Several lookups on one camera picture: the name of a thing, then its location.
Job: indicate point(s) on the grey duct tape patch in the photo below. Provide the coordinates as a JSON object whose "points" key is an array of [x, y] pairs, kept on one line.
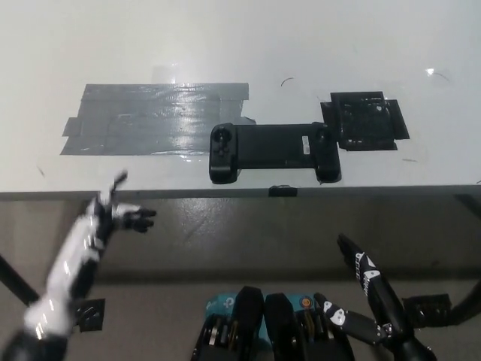
{"points": [[150, 120]]}

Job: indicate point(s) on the teal router box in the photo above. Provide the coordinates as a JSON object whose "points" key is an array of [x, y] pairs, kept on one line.
{"points": [[221, 302]]}

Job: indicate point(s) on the black ribbed robot torso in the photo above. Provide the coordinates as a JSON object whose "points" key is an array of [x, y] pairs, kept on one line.
{"points": [[278, 331]]}

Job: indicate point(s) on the black tape square patch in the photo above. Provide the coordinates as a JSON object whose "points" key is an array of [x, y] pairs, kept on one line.
{"points": [[362, 120]]}

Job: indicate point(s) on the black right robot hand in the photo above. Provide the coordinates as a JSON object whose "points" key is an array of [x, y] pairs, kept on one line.
{"points": [[379, 289]]}

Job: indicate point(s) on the white and black left hand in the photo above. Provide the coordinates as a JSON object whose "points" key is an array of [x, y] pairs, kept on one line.
{"points": [[69, 255]]}

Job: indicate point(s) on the black game controller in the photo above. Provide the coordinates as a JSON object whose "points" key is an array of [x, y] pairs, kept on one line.
{"points": [[270, 144]]}

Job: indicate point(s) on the black table leg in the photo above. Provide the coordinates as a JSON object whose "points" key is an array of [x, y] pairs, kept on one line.
{"points": [[15, 280]]}

